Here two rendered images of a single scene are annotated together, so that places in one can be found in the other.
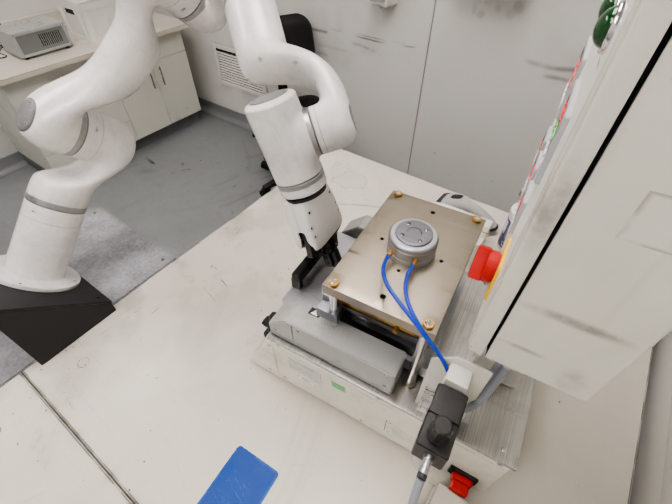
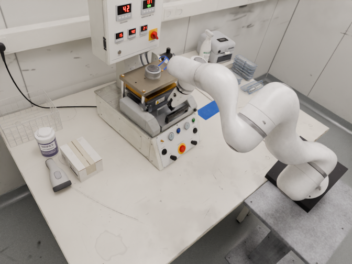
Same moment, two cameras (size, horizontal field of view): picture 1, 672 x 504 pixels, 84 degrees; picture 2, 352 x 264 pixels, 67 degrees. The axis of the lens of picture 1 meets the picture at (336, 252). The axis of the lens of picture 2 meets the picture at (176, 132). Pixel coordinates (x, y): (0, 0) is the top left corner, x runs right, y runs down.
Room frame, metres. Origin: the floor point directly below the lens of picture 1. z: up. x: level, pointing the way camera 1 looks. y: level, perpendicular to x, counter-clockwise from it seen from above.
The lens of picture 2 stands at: (1.51, 0.17, 1.84)
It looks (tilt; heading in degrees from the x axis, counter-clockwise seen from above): 44 degrees down; 187
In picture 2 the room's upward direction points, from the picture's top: 11 degrees clockwise
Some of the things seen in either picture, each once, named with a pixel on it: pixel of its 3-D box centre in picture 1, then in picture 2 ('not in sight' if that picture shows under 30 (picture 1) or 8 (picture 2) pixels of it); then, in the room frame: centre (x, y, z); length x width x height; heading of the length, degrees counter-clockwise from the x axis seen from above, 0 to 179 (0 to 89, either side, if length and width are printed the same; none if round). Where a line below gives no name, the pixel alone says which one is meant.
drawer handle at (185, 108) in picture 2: (315, 257); (177, 113); (0.52, 0.04, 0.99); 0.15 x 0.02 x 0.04; 151
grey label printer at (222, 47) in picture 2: not in sight; (216, 47); (-0.51, 0.12, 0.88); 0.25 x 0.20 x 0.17; 48
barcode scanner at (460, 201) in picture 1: (468, 210); (54, 172); (0.91, -0.42, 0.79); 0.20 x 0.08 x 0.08; 54
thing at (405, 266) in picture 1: (422, 274); (151, 75); (0.40, -0.14, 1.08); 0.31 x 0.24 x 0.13; 151
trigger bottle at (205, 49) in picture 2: not in sight; (206, 47); (-0.38, 0.06, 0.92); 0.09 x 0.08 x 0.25; 44
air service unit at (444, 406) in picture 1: (433, 425); (164, 61); (0.17, -0.13, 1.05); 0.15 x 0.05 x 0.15; 151
